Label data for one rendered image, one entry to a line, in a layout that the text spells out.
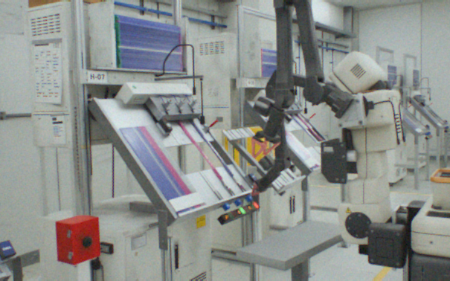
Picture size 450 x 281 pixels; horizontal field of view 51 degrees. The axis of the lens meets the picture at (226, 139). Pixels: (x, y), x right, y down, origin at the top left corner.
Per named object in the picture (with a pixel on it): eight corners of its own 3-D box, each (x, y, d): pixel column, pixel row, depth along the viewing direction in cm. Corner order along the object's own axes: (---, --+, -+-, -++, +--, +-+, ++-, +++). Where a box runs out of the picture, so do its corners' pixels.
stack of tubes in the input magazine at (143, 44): (183, 71, 276) (181, 25, 274) (119, 68, 234) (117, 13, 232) (166, 73, 283) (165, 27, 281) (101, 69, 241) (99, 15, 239)
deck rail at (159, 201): (170, 225, 206) (178, 217, 203) (167, 227, 204) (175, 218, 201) (90, 106, 228) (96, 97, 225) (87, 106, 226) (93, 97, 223)
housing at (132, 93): (180, 110, 282) (193, 93, 275) (119, 112, 241) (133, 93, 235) (172, 99, 285) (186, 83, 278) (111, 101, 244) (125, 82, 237)
